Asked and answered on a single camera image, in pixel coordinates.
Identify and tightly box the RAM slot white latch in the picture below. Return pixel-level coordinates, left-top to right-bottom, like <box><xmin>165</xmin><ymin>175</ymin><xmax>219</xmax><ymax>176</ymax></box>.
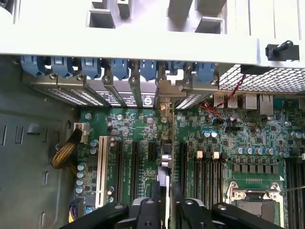
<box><xmin>211</xmin><ymin>151</ymin><xmax>220</xmax><ymax>208</ymax></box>
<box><xmin>194</xmin><ymin>150</ymin><xmax>203</xmax><ymax>208</ymax></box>

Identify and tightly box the long black expansion slot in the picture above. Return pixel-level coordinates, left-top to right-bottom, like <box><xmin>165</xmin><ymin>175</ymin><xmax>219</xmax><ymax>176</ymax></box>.
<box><xmin>179</xmin><ymin>142</ymin><xmax>189</xmax><ymax>199</ymax></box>
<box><xmin>130</xmin><ymin>141</ymin><xmax>142</xmax><ymax>199</ymax></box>
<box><xmin>114</xmin><ymin>140</ymin><xmax>125</xmax><ymax>204</ymax></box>

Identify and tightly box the short black expansion slot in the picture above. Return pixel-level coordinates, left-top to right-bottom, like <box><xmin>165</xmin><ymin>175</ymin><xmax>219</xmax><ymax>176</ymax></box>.
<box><xmin>147</xmin><ymin>142</ymin><xmax>157</xmax><ymax>161</ymax></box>

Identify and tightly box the white expansion slot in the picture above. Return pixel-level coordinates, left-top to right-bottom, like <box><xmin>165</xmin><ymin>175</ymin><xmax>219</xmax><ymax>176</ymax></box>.
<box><xmin>94</xmin><ymin>135</ymin><xmax>109</xmax><ymax>208</ymax></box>

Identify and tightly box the black RAM slot bank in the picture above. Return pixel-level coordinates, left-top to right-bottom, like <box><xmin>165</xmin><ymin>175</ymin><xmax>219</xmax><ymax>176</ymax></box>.
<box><xmin>285</xmin><ymin>146</ymin><xmax>305</xmax><ymax>229</ymax></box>

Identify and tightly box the silver perforated slot cover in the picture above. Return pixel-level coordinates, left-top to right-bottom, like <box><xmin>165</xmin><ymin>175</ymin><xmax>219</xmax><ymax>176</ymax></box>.
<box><xmin>22</xmin><ymin>71</ymin><xmax>83</xmax><ymax>107</ymax></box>
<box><xmin>175</xmin><ymin>80</ymin><xmax>220</xmax><ymax>111</ymax></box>
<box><xmin>56</xmin><ymin>74</ymin><xmax>107</xmax><ymax>107</ymax></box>
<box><xmin>83</xmin><ymin>77</ymin><xmax>124</xmax><ymax>108</ymax></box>

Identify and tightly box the green motherboard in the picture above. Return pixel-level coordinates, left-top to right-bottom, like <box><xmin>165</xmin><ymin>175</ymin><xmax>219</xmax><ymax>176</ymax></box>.
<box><xmin>76</xmin><ymin>94</ymin><xmax>305</xmax><ymax>229</ymax></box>

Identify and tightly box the white power connector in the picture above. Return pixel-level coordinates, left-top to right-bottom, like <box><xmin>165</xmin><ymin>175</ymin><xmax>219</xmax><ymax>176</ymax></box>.
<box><xmin>73</xmin><ymin>122</ymin><xmax>90</xmax><ymax>144</ymax></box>

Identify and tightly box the thin CPU socket locking lever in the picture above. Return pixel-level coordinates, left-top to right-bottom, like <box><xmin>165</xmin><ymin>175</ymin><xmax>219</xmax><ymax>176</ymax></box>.
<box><xmin>277</xmin><ymin>186</ymin><xmax>305</xmax><ymax>192</ymax></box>

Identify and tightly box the black white label sticker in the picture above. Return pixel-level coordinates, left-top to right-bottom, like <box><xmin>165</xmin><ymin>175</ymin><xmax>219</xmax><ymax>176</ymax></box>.
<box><xmin>115</xmin><ymin>91</ymin><xmax>156</xmax><ymax>110</ymax></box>

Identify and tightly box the silver USB port block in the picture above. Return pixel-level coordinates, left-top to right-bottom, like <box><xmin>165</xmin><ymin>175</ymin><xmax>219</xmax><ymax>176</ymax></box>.
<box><xmin>213</xmin><ymin>94</ymin><xmax>239</xmax><ymax>109</ymax></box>

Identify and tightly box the silver ethernet port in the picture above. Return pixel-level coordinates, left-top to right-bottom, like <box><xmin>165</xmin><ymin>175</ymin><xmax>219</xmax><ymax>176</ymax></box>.
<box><xmin>259</xmin><ymin>94</ymin><xmax>274</xmax><ymax>115</ymax></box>
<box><xmin>242</xmin><ymin>94</ymin><xmax>258</xmax><ymax>111</ymax></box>

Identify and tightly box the grey metal PC case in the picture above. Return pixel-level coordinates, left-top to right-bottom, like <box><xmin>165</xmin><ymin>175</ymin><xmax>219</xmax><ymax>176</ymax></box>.
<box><xmin>0</xmin><ymin>53</ymin><xmax>305</xmax><ymax>229</ymax></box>

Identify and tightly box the blue card retention clip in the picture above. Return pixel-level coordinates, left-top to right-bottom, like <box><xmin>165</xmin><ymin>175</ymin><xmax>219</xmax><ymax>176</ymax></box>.
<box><xmin>81</xmin><ymin>58</ymin><xmax>102</xmax><ymax>80</ymax></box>
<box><xmin>51</xmin><ymin>56</ymin><xmax>75</xmax><ymax>79</ymax></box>
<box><xmin>110</xmin><ymin>59</ymin><xmax>131</xmax><ymax>81</ymax></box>
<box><xmin>20</xmin><ymin>55</ymin><xmax>46</xmax><ymax>77</ymax></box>
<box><xmin>166</xmin><ymin>61</ymin><xmax>186</xmax><ymax>73</ymax></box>
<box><xmin>139</xmin><ymin>60</ymin><xmax>158</xmax><ymax>81</ymax></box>
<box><xmin>193</xmin><ymin>62</ymin><xmax>217</xmax><ymax>86</ymax></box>

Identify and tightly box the black case latch lever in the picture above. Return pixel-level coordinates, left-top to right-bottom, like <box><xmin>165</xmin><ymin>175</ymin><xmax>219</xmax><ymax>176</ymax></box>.
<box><xmin>265</xmin><ymin>40</ymin><xmax>300</xmax><ymax>62</ymax></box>

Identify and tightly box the CPU socket metal frame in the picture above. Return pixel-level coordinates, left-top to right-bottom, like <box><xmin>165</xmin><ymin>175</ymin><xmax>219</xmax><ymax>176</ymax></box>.
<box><xmin>228</xmin><ymin>180</ymin><xmax>287</xmax><ymax>229</ymax></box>

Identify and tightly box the yellow purple wire bundle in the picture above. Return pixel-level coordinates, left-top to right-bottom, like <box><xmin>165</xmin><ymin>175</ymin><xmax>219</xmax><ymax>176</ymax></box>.
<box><xmin>67</xmin><ymin>199</ymin><xmax>85</xmax><ymax>224</ymax></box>

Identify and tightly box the yellow black braided cable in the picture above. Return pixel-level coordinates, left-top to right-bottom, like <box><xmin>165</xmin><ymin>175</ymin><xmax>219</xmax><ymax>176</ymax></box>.
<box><xmin>51</xmin><ymin>130</ymin><xmax>83</xmax><ymax>176</ymax></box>

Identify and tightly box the red black twisted wire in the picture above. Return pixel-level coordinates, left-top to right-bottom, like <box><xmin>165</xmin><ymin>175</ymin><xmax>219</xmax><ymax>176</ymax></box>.
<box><xmin>198</xmin><ymin>73</ymin><xmax>247</xmax><ymax>120</ymax></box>

